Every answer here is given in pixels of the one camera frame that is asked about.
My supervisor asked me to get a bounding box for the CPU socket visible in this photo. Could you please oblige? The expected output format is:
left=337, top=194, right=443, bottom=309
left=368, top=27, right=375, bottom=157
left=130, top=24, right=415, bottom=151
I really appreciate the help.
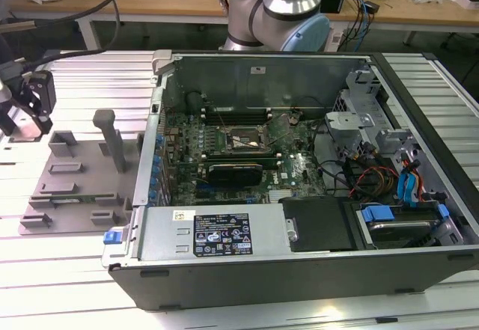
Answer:
left=222, top=124, right=269, bottom=154

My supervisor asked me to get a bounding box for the green motherboard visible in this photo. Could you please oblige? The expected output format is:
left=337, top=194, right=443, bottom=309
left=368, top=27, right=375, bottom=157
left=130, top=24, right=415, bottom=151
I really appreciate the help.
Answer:
left=163, top=108, right=331, bottom=208

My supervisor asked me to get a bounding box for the black power cable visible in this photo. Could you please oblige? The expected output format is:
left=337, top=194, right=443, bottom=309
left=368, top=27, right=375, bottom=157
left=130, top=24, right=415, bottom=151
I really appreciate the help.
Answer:
left=311, top=118, right=360, bottom=198

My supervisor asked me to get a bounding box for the blue cable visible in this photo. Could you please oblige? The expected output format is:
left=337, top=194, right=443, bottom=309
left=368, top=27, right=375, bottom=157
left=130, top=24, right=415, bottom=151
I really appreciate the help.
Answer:
left=357, top=0, right=374, bottom=52

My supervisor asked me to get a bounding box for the blue wire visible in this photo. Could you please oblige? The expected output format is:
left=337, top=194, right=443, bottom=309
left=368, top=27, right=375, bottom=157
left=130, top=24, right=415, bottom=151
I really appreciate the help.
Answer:
left=406, top=159, right=423, bottom=208
left=397, top=171, right=412, bottom=208

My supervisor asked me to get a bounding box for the black plastic shroud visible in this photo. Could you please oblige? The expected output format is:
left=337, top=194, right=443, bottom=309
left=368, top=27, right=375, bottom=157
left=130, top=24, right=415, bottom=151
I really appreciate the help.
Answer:
left=280, top=196, right=356, bottom=253

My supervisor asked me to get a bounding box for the blue case latch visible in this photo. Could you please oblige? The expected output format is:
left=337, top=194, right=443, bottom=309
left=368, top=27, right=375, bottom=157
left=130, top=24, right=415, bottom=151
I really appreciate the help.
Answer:
left=102, top=230, right=125, bottom=247

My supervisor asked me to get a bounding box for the hard disk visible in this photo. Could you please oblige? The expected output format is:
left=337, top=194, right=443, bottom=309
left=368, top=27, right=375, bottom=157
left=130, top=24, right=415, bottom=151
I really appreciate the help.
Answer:
left=368, top=219, right=443, bottom=250

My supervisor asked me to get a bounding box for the silver chipset heatsink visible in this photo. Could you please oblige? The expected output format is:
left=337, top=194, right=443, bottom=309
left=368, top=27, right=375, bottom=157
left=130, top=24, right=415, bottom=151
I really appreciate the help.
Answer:
left=268, top=189, right=298, bottom=201

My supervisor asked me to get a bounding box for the black expansion slot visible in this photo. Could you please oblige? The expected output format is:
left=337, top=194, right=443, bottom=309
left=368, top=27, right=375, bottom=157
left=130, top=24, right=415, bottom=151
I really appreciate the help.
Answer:
left=194, top=186, right=265, bottom=202

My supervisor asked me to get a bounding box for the black graphics card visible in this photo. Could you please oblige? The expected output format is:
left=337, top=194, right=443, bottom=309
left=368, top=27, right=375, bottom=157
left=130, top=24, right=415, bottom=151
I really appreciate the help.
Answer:
left=207, top=162, right=264, bottom=188

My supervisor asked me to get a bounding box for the silver power supply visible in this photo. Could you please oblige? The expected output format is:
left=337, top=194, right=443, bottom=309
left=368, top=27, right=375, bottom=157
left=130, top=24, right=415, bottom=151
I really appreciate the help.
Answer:
left=135, top=205, right=292, bottom=263

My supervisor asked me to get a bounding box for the silver metal drive cage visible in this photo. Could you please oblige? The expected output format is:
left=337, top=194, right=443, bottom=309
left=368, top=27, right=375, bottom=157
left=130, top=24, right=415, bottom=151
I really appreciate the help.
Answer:
left=324, top=68, right=422, bottom=148

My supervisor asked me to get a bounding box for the red yellow wire bundle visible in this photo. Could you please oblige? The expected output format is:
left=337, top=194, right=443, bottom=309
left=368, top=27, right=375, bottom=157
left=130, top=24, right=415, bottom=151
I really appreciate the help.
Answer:
left=347, top=164, right=402, bottom=198

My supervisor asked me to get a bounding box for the grey parts rack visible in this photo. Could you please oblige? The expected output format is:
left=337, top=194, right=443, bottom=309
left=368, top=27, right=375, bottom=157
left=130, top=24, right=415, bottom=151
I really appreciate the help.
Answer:
left=18, top=109, right=146, bottom=236

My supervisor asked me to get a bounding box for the blue disk carrier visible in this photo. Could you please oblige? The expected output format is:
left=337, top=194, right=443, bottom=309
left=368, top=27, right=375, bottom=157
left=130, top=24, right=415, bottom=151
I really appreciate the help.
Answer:
left=359, top=202, right=449, bottom=233

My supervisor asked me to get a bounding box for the wooden desk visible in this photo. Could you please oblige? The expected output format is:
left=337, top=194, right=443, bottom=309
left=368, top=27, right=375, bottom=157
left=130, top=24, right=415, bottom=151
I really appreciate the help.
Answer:
left=0, top=0, right=479, bottom=52

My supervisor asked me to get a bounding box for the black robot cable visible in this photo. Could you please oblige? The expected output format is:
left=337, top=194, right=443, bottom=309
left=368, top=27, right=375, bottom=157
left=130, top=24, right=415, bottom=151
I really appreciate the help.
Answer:
left=0, top=0, right=132, bottom=71

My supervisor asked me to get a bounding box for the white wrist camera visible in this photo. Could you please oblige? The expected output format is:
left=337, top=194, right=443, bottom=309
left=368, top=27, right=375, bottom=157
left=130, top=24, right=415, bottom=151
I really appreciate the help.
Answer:
left=10, top=116, right=43, bottom=141

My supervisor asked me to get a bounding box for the open PC case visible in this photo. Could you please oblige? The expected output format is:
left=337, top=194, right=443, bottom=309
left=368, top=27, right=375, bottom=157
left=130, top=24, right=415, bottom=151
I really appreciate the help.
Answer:
left=100, top=48, right=479, bottom=313

